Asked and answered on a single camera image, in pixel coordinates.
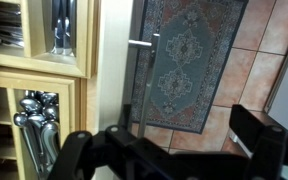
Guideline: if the silver table knife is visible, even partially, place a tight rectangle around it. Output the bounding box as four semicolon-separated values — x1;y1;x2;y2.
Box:
50;0;65;55
63;0;78;57

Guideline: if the patterned floor rug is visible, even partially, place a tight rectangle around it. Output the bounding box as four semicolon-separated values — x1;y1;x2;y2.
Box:
130;0;250;135

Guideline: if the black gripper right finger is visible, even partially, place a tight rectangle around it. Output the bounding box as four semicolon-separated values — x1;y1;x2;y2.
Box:
229;104;288;180

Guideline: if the silver fork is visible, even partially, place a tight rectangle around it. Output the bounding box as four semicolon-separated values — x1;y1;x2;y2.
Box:
0;9;24;48

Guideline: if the metal bar drawer handle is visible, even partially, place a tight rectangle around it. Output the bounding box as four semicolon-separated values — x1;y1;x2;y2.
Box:
127;33;161;140

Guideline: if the silver spoon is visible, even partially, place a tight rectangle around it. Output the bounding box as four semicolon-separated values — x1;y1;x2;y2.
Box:
18;97;44;141
38;91;59;108
13;112;42;174
38;119;61;168

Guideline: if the wooden cutlery organiser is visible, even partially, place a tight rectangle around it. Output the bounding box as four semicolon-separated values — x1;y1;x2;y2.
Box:
0;64;82;180
0;0;100;80

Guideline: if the light wood kitchen drawer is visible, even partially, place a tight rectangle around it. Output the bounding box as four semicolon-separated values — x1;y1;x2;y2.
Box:
0;0;136;180

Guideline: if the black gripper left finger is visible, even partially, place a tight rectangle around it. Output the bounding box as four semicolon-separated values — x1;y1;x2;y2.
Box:
47;103;179;180

